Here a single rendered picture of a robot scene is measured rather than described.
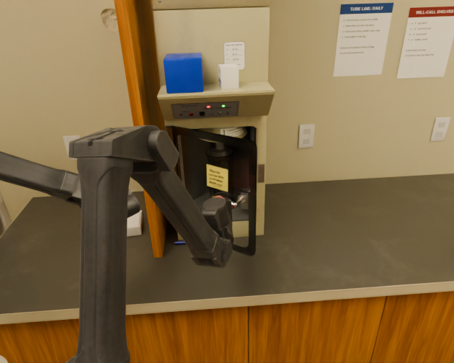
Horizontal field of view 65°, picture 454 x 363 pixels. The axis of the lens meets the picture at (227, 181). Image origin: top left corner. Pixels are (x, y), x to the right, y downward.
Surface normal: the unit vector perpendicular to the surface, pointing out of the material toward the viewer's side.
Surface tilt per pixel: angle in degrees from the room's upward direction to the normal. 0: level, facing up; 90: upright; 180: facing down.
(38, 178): 59
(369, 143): 90
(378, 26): 90
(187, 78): 90
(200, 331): 90
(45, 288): 0
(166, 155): 82
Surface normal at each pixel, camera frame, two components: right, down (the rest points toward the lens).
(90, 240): -0.37, -0.02
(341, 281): -0.03, -0.88
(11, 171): 0.61, -0.18
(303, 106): 0.07, 0.47
